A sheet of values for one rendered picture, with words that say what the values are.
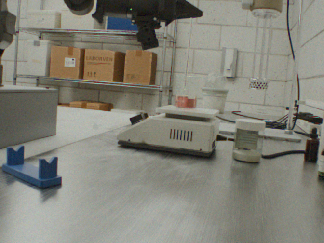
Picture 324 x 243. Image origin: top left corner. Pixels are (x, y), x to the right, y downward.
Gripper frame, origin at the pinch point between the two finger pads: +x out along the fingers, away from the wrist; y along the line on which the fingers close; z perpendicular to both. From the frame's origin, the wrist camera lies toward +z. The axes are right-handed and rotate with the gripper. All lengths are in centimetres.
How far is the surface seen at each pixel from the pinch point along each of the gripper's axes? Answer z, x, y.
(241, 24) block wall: -41, 98, -225
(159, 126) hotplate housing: 23.8, -3.6, 3.2
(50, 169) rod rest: 27.2, -21.2, 27.2
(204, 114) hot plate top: 20.3, 4.4, 6.3
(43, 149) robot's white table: 29.4, -25.7, 6.8
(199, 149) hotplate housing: 27.3, 4.2, 6.8
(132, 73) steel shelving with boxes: 11, 6, -224
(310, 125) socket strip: 25, 56, -37
